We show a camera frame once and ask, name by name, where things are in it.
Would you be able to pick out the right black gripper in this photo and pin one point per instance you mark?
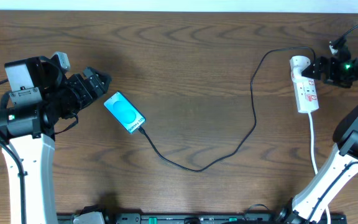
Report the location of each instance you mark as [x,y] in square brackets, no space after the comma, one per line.
[331,73]

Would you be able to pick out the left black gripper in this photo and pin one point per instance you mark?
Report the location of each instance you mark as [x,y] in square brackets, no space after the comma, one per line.
[82,91]

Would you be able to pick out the Galaxy smartphone cyan screen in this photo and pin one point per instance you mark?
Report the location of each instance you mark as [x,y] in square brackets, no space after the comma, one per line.
[125,112]

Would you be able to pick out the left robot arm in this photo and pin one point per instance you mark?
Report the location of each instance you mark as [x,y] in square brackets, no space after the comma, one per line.
[40,96]

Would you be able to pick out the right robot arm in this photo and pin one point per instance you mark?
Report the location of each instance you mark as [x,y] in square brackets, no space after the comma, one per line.
[341,166]

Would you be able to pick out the white USB charger adapter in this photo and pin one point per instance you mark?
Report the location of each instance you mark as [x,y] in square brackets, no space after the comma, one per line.
[296,76]

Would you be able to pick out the white power strip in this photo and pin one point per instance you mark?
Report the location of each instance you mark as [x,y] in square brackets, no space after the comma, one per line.
[305,93]

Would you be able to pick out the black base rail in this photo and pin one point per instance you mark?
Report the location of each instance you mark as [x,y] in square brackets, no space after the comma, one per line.
[135,218]

